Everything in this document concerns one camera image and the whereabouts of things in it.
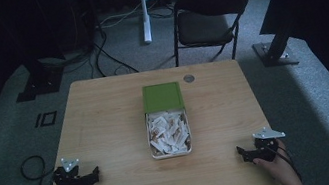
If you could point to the white tin box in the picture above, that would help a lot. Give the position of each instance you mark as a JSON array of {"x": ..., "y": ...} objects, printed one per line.
[{"x": 172, "y": 153}]

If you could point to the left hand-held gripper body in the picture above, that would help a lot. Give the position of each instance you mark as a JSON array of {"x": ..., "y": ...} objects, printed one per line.
[{"x": 67, "y": 182}]

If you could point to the black slanted stand with base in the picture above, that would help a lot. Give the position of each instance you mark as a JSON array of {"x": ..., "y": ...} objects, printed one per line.
[{"x": 275, "y": 50}]

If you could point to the green box lid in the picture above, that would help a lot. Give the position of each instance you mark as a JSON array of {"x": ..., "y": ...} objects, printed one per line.
[{"x": 162, "y": 97}]

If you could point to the black folding chair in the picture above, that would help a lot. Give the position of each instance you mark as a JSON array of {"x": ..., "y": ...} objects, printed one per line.
[{"x": 205, "y": 25}]

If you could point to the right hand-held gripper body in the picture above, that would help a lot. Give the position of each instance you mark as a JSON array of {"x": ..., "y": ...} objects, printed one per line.
[{"x": 266, "y": 147}]

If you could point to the person's right hand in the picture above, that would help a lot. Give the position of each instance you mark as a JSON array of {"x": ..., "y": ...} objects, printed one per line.
[{"x": 278, "y": 169}]

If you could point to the pile of white paper packets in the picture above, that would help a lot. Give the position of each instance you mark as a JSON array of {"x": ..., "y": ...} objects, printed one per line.
[{"x": 168, "y": 133}]

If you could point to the grey round table grommet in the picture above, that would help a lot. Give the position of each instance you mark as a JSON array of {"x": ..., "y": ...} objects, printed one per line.
[{"x": 188, "y": 78}]

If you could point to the black stand with square base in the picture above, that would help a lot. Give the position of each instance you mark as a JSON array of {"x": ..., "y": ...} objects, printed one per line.
[{"x": 40, "y": 81}]

